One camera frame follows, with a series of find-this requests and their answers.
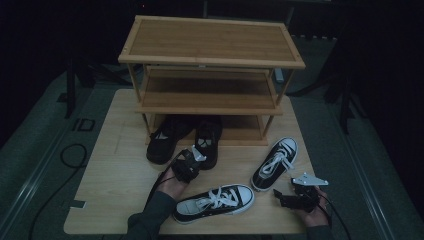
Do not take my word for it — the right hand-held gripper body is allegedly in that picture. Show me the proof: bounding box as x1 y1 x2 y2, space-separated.
287 172 329 213

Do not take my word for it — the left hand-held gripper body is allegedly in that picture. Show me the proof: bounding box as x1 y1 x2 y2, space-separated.
171 145 208 184

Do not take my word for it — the black and white canvas sneaker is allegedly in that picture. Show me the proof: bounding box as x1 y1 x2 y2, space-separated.
172 184 255 225
250 136 299 192

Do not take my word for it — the black mesh shoe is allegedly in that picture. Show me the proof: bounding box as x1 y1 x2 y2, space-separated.
194 114 223 170
146 114 196 165

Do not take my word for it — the wooden shoe rack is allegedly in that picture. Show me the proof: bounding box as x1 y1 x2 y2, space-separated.
118 14 306 147

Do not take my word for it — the person's right hand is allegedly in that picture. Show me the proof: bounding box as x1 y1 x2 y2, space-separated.
294 186 330 228

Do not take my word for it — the person's left hand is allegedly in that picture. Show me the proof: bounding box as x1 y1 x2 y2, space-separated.
156 166 192 202

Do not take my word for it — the left hand-held gripper cable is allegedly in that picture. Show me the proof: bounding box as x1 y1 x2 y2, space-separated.
146 149 184 208

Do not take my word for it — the grey floor rail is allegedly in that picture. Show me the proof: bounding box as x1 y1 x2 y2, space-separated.
0 126 73 240
339 133 398 240

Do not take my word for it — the black floor cable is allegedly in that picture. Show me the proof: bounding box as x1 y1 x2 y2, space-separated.
28 143 88 240

